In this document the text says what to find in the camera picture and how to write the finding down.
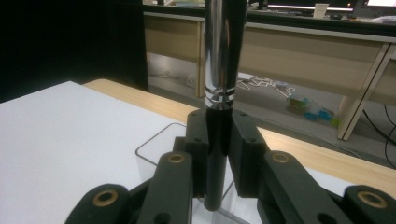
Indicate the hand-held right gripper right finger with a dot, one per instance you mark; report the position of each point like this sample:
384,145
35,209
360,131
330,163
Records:
246,155

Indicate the white board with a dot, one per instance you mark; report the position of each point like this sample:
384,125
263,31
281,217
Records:
62,140

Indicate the wooden table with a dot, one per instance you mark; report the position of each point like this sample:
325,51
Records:
311,158

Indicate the white paper cup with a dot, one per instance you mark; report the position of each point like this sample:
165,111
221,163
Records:
320,11

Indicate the black curtain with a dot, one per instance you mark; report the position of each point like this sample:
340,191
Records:
62,46

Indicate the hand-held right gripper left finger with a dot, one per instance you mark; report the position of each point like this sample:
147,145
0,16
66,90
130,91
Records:
199,149

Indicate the colourful packets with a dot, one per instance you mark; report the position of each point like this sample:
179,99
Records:
311,110

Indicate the white clothes hangers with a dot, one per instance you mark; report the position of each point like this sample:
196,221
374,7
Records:
264,85

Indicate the clear plastic bag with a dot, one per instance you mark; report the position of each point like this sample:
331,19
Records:
191,81

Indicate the black makeup brush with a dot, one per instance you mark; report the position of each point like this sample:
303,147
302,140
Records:
219,62

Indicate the clear acrylic organizer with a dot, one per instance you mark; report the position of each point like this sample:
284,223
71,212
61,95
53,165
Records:
146,169

